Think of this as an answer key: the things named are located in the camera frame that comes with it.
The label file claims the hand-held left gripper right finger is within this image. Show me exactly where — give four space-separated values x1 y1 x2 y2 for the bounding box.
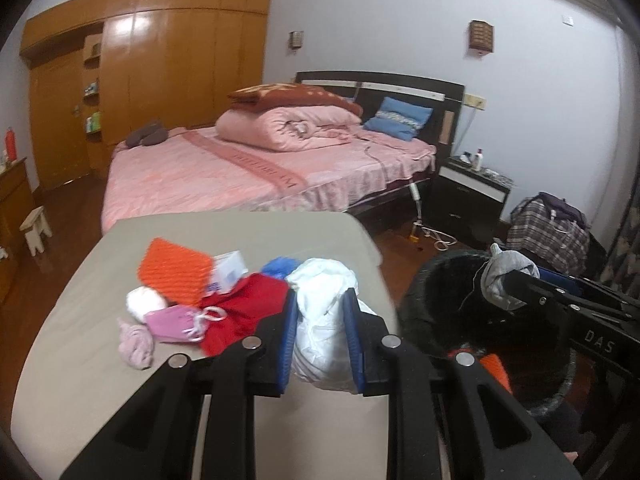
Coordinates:
341 287 583 480

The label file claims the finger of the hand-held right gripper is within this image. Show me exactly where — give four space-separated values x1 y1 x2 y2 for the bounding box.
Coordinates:
492 271 640 331
537 266 640 311

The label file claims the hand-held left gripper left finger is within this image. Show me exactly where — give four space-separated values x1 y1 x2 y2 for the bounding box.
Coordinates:
60 287 301 480

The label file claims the red cloth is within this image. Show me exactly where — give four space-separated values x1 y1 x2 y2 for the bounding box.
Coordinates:
197 273 292 358

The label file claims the grey cloth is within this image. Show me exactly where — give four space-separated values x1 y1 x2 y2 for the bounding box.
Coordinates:
480 243 541 311

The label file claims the white plastic bag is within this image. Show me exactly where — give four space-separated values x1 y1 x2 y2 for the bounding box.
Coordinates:
286 257 398 392

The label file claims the blue plastic bag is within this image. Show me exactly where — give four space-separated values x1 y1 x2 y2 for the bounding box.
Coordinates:
261 256 303 281

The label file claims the orange foam net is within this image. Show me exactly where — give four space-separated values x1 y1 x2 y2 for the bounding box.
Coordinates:
447 347 513 393
137 237 216 307

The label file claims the black trash bin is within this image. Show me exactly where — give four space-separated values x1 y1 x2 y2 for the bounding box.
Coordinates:
397 249 583 418

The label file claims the pink face mask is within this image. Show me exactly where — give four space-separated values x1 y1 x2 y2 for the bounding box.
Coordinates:
144 305 228 343

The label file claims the white tissue wad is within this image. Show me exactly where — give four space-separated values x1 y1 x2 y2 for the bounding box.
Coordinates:
126 285 168 325

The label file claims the pink sock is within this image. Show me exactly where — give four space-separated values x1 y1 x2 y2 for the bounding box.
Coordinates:
117 317 157 372

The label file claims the plaid bag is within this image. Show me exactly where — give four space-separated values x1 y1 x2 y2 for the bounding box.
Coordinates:
507 192 591 276

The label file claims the patterned curtain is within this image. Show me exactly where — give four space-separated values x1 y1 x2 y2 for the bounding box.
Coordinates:
595 210 640 291

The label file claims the white medicine box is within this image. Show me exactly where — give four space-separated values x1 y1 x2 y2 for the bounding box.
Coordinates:
202 251 249 295

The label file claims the black nightstand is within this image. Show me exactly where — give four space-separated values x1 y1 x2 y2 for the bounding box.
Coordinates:
425 156 512 251

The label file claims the bed with pink sheet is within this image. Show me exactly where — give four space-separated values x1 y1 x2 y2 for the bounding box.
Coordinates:
100 125 438 236

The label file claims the pink folded quilt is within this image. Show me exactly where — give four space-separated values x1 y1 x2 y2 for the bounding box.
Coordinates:
216 105 363 152

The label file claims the blue pillow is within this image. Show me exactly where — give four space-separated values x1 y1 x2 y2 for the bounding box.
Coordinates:
363 96 433 142

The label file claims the dark wooden headboard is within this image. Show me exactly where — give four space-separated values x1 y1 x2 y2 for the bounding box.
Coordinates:
295 70 466 158

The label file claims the red folded blanket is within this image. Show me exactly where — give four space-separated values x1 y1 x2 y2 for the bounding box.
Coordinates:
227 83 363 117

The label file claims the small wooden stool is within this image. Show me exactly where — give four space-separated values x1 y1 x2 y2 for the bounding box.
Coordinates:
20 206 53 257

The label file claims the wooden desk cabinet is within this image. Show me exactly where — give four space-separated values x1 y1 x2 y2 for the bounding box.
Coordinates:
0 157 36 306

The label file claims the wooden wardrobe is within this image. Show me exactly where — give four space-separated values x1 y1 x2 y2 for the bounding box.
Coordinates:
20 0 273 191

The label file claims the white cord controller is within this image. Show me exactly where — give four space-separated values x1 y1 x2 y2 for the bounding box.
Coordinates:
409 182 425 226

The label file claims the brown wall lamp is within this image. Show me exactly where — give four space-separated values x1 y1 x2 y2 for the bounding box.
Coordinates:
469 20 495 55

